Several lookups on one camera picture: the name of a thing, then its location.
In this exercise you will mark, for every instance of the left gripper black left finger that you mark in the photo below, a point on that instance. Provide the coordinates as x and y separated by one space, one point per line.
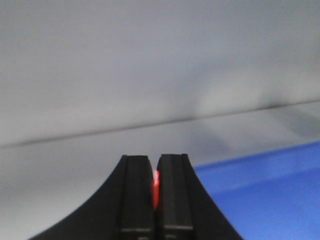
120 209

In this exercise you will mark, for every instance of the blue plastic tray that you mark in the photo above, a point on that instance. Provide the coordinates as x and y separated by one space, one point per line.
274 195

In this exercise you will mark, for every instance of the red plastic spoon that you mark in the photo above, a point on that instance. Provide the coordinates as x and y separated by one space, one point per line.
155 190

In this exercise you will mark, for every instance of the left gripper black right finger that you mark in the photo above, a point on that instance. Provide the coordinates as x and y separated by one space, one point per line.
186 211

